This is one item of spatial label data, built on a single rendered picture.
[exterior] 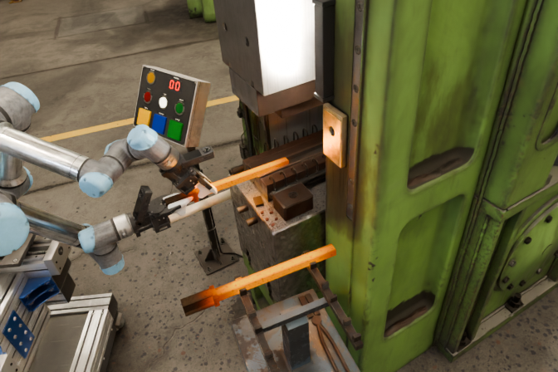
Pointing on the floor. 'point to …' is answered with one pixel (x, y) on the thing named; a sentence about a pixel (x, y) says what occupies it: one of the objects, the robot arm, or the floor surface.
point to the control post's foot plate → (205, 256)
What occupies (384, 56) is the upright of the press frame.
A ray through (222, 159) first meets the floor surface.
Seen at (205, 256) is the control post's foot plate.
